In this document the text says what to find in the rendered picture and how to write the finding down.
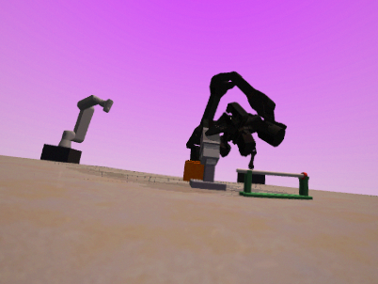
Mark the white pin with red cap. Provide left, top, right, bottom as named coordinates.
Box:
left=236, top=168, right=307, bottom=180

